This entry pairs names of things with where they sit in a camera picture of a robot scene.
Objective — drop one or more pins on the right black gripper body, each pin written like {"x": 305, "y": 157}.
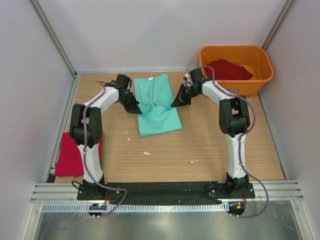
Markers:
{"x": 189, "y": 93}

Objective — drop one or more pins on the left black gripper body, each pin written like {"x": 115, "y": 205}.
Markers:
{"x": 127, "y": 101}

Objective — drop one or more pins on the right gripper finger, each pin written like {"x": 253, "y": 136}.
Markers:
{"x": 181, "y": 103}
{"x": 180, "y": 95}

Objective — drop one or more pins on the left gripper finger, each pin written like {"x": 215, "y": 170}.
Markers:
{"x": 136, "y": 108}
{"x": 130, "y": 110}

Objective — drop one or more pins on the teal t shirt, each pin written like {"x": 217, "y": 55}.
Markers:
{"x": 155, "y": 97}

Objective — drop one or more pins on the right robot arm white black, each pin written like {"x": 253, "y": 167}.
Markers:
{"x": 233, "y": 120}

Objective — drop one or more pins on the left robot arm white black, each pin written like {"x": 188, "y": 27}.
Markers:
{"x": 86, "y": 129}

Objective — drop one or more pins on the dark red t shirt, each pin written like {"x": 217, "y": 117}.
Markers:
{"x": 225, "y": 70}

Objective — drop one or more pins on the orange plastic bin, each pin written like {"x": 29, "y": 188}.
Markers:
{"x": 250, "y": 57}

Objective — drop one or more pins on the folded magenta t shirt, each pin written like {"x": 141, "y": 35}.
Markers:
{"x": 70, "y": 160}

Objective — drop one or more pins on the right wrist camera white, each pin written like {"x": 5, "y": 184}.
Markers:
{"x": 187, "y": 79}

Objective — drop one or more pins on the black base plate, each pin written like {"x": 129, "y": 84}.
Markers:
{"x": 163, "y": 193}

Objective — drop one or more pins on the left aluminium corner post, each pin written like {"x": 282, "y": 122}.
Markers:
{"x": 52, "y": 35}

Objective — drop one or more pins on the aluminium corner post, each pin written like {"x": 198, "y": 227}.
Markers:
{"x": 52, "y": 35}
{"x": 280, "y": 19}

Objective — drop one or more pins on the white slotted cable duct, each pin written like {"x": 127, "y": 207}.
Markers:
{"x": 99, "y": 208}

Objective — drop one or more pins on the right aluminium corner post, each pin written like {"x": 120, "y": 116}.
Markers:
{"x": 280, "y": 19}

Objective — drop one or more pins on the aluminium frame rail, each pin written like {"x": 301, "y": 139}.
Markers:
{"x": 278, "y": 190}

